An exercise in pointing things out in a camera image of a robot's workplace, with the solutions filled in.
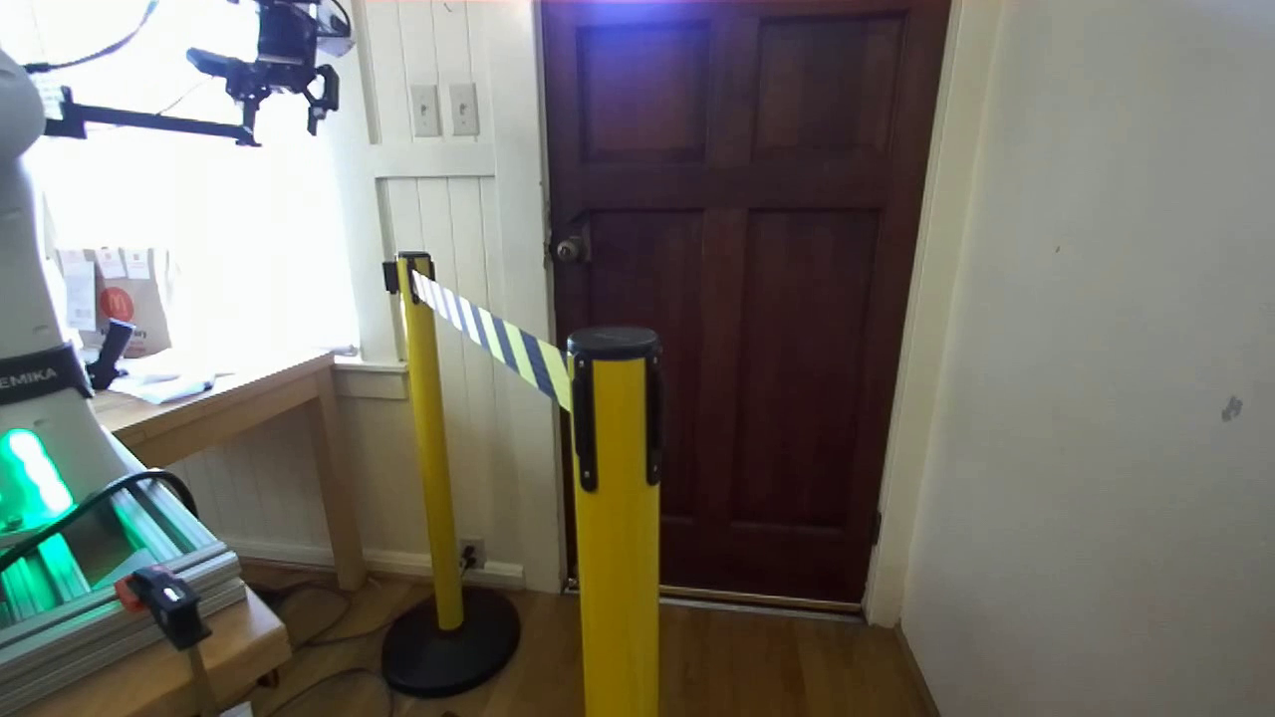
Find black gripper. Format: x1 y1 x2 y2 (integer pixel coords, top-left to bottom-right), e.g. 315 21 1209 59
252 0 344 135

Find yellow black striped barrier belt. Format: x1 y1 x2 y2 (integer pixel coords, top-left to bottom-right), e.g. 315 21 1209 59
404 260 576 414

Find red emergency stop box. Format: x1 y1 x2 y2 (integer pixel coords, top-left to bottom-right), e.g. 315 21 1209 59
86 241 175 359

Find brass door knob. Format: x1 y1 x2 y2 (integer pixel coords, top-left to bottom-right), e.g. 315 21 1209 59
549 217 599 272

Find light wooden desk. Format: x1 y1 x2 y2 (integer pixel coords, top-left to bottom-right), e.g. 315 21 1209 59
86 347 373 593

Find white papers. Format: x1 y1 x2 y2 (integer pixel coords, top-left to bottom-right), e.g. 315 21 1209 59
113 366 216 411

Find black orange clamp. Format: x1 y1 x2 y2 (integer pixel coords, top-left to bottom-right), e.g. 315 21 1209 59
114 567 216 654

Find dark brown wooden door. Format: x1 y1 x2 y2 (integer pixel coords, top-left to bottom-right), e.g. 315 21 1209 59
533 0 952 609

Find black stereo camera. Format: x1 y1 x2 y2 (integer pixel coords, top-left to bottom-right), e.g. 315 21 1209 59
185 43 263 87

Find white wall light switch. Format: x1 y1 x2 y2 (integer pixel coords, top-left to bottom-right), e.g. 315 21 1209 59
405 82 448 143
448 79 481 140

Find black handle on desk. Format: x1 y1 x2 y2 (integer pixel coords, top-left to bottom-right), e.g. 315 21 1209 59
82 314 139 399

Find yellow stanchion post black base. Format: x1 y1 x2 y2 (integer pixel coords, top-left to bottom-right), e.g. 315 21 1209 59
562 321 664 717
384 245 527 705

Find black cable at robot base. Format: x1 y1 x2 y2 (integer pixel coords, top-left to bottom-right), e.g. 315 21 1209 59
0 470 202 578

